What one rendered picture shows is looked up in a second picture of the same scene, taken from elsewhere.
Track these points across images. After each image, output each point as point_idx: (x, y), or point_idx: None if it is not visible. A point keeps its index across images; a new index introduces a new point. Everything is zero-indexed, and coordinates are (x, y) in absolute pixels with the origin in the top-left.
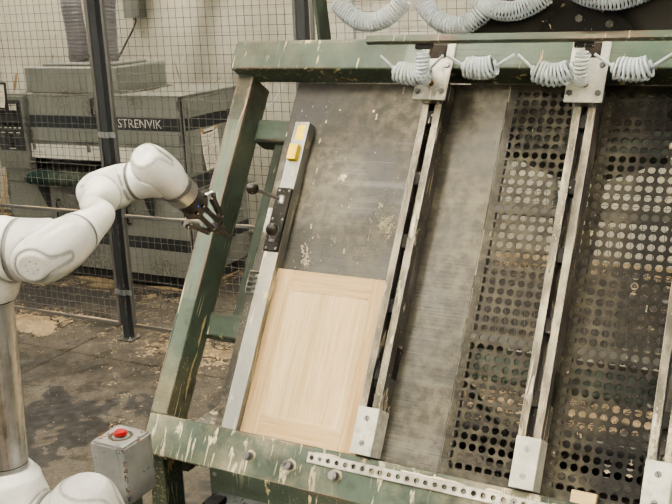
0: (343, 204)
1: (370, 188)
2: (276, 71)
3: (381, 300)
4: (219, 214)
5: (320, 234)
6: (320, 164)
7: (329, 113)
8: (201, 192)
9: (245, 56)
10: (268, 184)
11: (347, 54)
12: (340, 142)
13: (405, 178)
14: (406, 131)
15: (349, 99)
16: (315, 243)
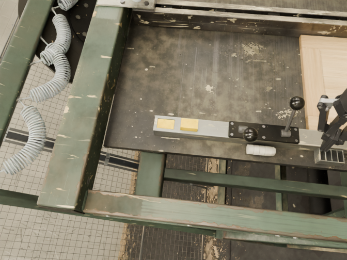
0: (235, 84)
1: (219, 64)
2: (92, 149)
3: (318, 40)
4: (327, 119)
5: (265, 101)
6: (195, 110)
7: (143, 108)
8: (337, 100)
9: (63, 188)
10: (208, 178)
11: (93, 67)
12: (174, 94)
13: (210, 39)
14: (168, 42)
15: (131, 91)
16: (274, 104)
